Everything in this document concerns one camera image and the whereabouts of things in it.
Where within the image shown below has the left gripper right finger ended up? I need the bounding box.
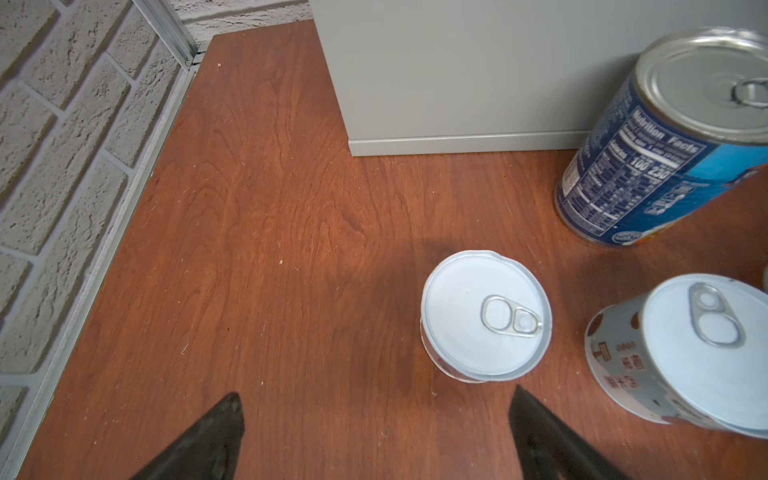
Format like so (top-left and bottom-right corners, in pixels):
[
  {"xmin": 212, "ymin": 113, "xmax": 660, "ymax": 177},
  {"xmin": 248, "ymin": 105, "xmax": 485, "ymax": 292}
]
[{"xmin": 508, "ymin": 385, "xmax": 627, "ymax": 480}]

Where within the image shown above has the left aluminium corner post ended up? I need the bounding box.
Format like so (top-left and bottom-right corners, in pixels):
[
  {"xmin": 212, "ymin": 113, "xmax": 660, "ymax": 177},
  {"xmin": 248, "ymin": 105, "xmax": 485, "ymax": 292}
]
[{"xmin": 133, "ymin": 0, "xmax": 198, "ymax": 70}]

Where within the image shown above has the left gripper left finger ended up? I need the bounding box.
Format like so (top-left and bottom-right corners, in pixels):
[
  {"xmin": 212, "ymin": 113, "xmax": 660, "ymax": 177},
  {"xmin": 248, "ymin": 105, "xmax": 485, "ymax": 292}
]
[{"xmin": 132, "ymin": 392, "xmax": 245, "ymax": 479}]

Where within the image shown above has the white can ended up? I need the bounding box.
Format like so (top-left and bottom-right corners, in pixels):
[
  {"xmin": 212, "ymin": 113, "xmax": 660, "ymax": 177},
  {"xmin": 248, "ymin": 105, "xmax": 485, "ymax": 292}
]
[
  {"xmin": 584, "ymin": 274, "xmax": 767, "ymax": 439},
  {"xmin": 420, "ymin": 250, "xmax": 553, "ymax": 384}
]

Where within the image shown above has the grey metal cabinet box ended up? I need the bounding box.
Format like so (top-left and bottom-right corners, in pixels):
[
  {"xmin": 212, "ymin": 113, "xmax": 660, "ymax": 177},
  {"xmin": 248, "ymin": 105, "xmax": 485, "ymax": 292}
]
[{"xmin": 311, "ymin": 0, "xmax": 767, "ymax": 157}]

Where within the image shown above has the white can far left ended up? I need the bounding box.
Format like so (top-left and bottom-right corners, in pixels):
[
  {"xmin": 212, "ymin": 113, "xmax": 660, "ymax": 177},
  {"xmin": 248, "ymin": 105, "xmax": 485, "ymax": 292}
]
[{"xmin": 420, "ymin": 250, "xmax": 553, "ymax": 384}]

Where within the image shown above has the blue soup can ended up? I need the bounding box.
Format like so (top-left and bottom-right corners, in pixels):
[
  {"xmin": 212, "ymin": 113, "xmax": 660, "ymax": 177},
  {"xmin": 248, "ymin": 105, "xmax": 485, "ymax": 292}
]
[{"xmin": 555, "ymin": 27, "xmax": 767, "ymax": 246}]

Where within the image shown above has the white can centre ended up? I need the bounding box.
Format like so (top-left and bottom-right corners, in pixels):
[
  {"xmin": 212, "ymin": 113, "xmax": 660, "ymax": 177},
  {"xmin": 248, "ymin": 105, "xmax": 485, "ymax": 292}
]
[{"xmin": 584, "ymin": 274, "xmax": 767, "ymax": 439}]

